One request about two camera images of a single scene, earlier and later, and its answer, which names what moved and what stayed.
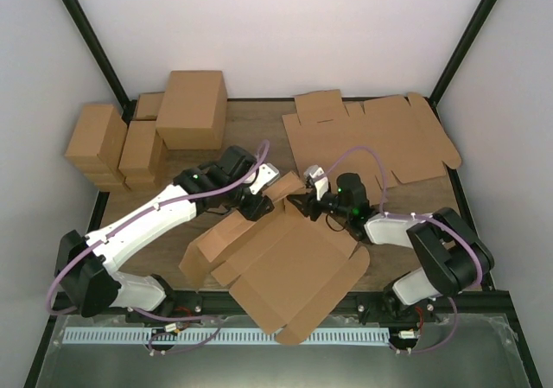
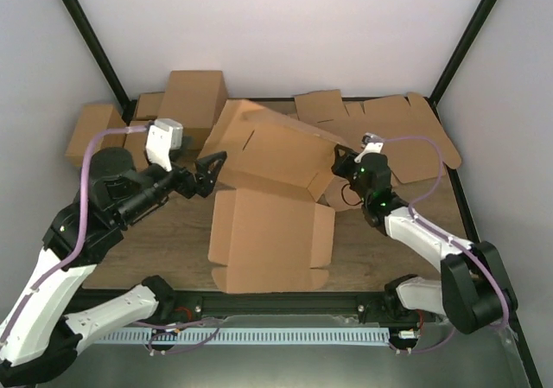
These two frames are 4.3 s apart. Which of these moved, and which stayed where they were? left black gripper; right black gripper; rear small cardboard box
Moved: left black gripper; right black gripper
Stayed: rear small cardboard box
